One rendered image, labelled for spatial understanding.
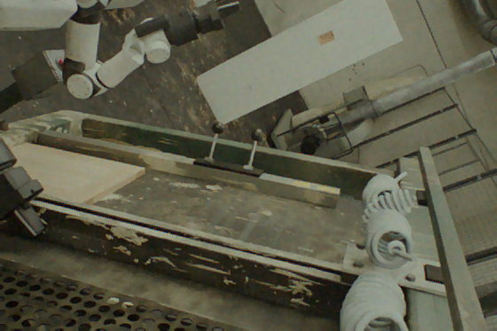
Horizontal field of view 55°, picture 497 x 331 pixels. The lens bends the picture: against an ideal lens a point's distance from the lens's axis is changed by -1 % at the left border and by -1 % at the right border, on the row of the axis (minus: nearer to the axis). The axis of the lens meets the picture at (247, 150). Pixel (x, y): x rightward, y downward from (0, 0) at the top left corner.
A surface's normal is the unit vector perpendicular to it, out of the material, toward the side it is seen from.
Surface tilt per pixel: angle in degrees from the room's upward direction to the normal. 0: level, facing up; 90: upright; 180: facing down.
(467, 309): 56
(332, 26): 90
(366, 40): 90
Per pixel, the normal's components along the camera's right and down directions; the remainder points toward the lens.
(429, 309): 0.11, -0.96
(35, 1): 0.96, 0.00
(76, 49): -0.12, 0.52
